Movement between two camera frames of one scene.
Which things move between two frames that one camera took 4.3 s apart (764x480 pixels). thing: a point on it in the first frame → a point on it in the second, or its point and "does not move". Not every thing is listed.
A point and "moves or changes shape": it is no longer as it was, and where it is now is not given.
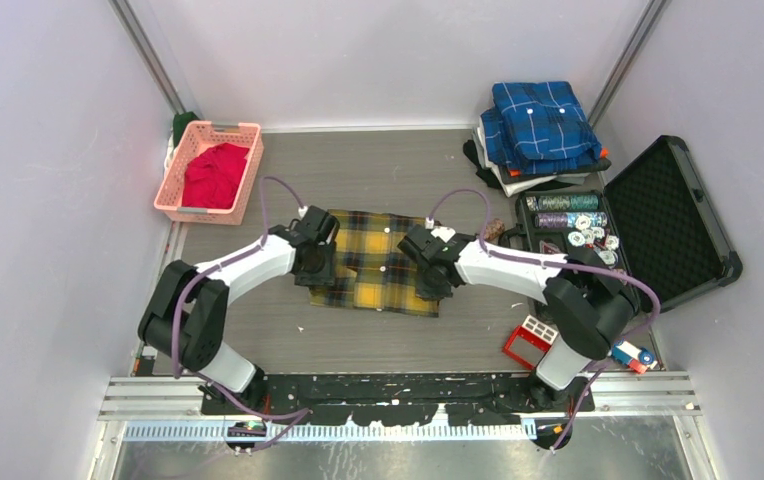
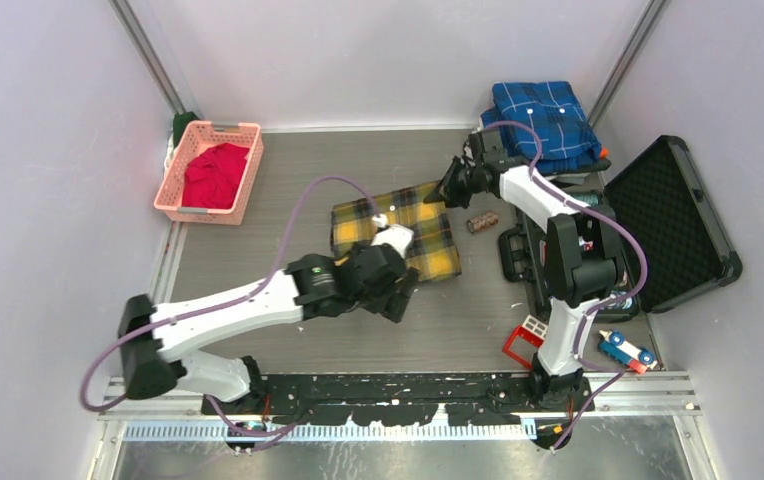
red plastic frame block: (530, 337) does not move
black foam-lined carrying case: (657, 219) does not move
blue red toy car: (634, 357) does not move
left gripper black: (325, 275) → (391, 303)
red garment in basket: (212, 177) does not move
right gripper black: (425, 290) → (447, 192)
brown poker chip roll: (494, 227) → (481, 222)
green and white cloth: (180, 122) does not move
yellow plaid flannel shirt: (371, 271) moves or changes shape
